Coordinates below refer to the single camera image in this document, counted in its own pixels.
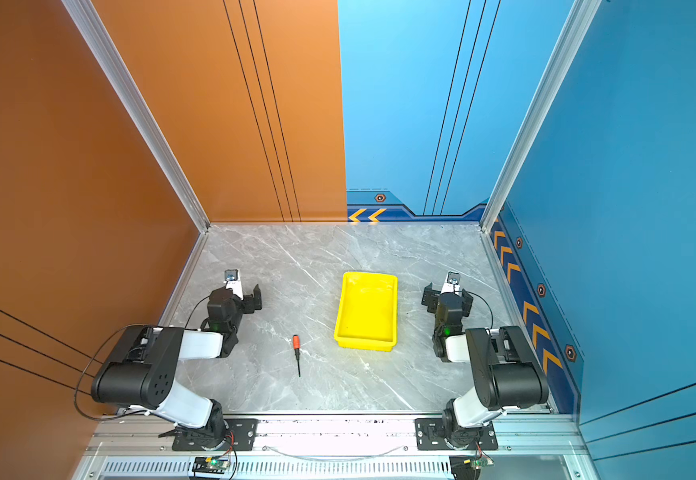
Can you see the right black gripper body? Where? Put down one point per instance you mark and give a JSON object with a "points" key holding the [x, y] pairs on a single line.
{"points": [[439, 325]]}

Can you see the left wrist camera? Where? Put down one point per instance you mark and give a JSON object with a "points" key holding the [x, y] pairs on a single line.
{"points": [[232, 279]]}

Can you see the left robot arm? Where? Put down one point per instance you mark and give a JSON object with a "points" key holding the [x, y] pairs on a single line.
{"points": [[140, 371]]}

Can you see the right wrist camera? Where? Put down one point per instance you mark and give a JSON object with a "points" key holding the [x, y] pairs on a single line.
{"points": [[453, 282]]}

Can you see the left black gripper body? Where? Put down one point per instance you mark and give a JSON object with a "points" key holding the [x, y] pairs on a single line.
{"points": [[239, 313]]}

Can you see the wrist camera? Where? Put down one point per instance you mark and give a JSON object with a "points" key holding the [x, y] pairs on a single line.
{"points": [[232, 279], [453, 282]]}

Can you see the yellow plastic bin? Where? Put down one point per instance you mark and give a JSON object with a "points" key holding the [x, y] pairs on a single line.
{"points": [[367, 316]]}

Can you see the left green circuit board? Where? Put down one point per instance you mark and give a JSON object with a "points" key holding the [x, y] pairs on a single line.
{"points": [[211, 467]]}

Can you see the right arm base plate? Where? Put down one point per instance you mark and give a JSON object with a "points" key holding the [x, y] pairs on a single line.
{"points": [[433, 435]]}

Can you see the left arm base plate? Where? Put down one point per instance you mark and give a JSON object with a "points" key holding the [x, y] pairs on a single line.
{"points": [[238, 434]]}

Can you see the aluminium front rail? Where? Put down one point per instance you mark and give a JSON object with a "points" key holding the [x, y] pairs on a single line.
{"points": [[341, 446]]}

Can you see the red handled screwdriver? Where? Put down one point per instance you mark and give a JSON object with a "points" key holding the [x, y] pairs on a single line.
{"points": [[296, 344]]}

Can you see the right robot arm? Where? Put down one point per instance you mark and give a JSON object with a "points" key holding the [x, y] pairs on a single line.
{"points": [[505, 371]]}

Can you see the green circuit board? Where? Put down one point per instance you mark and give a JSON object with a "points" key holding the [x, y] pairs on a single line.
{"points": [[469, 468], [211, 467]]}

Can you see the right green circuit board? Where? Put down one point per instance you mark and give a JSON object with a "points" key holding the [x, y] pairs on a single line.
{"points": [[469, 468]]}

